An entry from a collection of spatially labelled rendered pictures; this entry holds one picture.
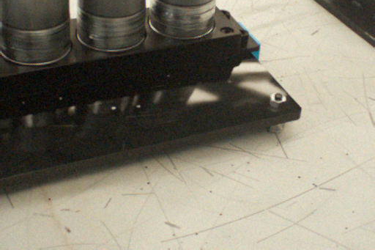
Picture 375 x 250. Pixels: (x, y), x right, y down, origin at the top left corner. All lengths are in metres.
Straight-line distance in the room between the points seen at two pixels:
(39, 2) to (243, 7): 0.12
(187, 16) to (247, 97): 0.04
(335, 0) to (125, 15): 0.12
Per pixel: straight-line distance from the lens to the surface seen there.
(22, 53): 0.29
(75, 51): 0.29
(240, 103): 0.29
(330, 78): 0.33
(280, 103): 0.29
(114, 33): 0.29
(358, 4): 0.38
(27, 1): 0.27
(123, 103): 0.28
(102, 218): 0.26
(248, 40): 0.32
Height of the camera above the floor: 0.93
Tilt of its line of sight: 33 degrees down
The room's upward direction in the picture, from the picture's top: 6 degrees clockwise
